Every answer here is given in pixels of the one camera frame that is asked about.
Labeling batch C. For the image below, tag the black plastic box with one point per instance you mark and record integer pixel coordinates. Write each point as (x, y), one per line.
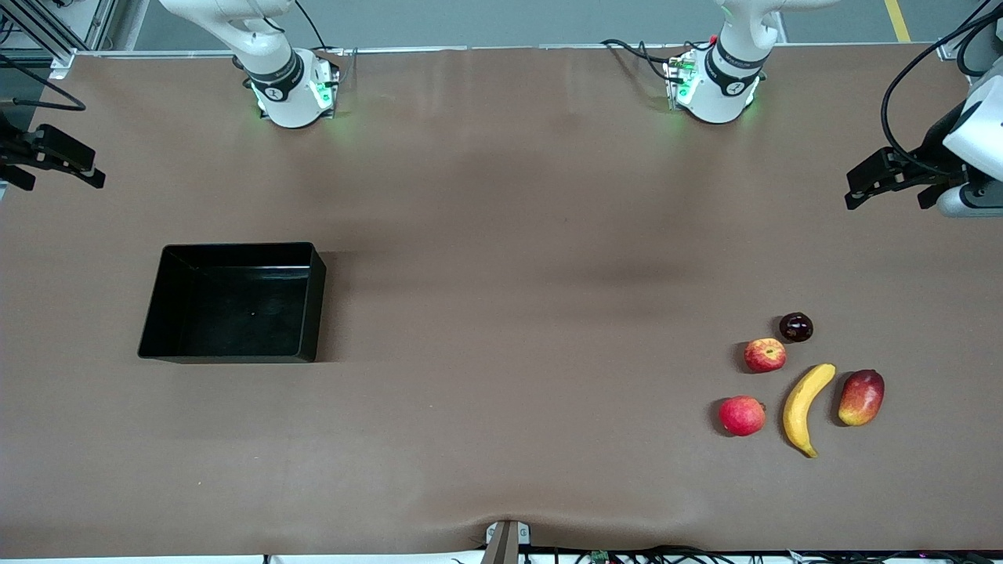
(235, 313)

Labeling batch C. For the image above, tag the dark purple plum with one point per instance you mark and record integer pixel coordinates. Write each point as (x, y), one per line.
(796, 327)

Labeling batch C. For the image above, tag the yellow banana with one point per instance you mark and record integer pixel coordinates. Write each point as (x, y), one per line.
(801, 407)

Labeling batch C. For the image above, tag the red yellow apple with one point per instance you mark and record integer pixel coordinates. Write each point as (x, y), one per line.
(765, 355)

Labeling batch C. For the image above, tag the red yellow mango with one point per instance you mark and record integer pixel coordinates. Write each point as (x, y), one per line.
(861, 397)

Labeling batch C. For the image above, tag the red pomegranate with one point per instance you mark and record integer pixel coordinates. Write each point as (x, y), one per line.
(741, 416)

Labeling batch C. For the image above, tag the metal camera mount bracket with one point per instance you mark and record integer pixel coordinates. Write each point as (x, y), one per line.
(505, 540)

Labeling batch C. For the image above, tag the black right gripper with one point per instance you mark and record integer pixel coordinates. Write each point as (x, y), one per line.
(13, 147)

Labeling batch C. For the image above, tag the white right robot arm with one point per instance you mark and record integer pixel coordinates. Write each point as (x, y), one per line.
(274, 55)

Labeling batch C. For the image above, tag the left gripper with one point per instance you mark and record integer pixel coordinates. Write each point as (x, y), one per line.
(930, 149)

